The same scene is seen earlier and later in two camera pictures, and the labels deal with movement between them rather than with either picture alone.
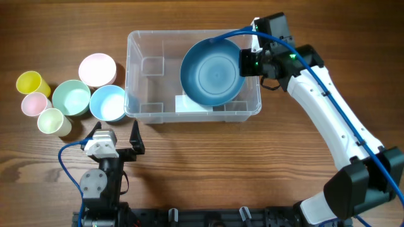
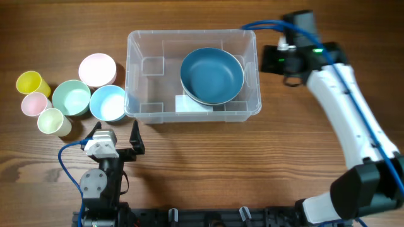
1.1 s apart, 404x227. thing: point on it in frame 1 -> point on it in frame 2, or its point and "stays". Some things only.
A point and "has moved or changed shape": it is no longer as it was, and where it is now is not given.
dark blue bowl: (210, 72) has moved or changed shape
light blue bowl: (107, 103) stays
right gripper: (248, 69) -> (270, 65)
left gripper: (130, 154) stays
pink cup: (33, 103) stays
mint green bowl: (72, 98) stays
